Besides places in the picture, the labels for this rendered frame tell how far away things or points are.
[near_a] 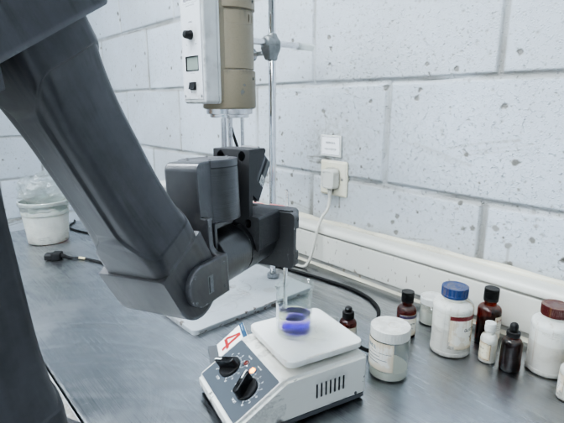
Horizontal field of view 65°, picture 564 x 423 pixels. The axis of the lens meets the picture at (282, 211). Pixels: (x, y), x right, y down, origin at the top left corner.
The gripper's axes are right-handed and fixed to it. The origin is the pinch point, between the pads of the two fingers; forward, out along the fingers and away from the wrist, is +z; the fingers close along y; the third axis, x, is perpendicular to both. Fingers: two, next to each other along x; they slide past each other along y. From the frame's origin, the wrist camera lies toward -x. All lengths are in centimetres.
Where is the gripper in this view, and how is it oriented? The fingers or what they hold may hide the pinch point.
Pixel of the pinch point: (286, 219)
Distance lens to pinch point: 60.5
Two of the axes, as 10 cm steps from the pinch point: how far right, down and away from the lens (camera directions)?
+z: 4.2, -2.0, 8.8
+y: -9.1, -1.0, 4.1
